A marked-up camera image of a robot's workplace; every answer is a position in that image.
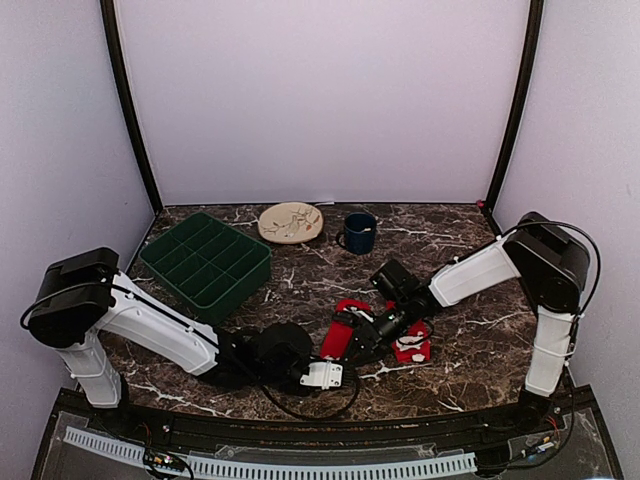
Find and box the black right frame post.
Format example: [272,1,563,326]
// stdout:
[482,0,545,217]

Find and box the black frame post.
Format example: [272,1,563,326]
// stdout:
[99,0,164,216]
[482,0,545,217]

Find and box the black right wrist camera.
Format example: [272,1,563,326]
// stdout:
[370,259,420,302]

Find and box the white slotted cable duct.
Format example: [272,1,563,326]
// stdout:
[62,426,477,480]

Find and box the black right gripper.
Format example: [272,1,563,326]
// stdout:
[341,297,416,368]

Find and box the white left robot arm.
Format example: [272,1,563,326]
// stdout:
[20,247,312,436]

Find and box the green divided plastic tray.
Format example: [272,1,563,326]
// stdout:
[140,212,272,326]

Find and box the beige floral ceramic plate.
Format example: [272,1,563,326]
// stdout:
[258,202,324,245]

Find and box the red santa sock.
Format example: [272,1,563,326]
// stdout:
[391,320,431,363]
[320,299,371,360]

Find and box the dark blue mug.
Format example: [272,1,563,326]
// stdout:
[335,212,377,255]

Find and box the black left frame post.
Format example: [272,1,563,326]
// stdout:
[99,0,164,216]

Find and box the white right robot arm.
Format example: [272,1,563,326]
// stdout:
[342,212,595,434]

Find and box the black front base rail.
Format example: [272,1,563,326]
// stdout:
[49,387,601,454]

